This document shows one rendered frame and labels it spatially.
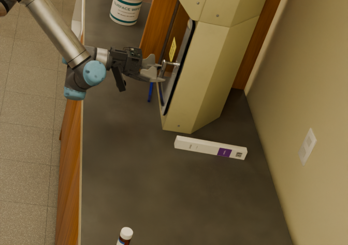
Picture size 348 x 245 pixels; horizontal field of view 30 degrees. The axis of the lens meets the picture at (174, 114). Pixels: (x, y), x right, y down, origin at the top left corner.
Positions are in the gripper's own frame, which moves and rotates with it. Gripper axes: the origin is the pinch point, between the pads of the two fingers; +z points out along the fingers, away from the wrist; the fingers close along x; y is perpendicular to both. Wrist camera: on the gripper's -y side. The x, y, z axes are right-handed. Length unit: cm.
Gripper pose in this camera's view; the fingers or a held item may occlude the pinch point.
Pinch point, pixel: (160, 74)
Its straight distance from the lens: 234.2
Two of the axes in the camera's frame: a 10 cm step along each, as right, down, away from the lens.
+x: -1.0, -6.1, 7.9
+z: 9.6, 1.5, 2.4
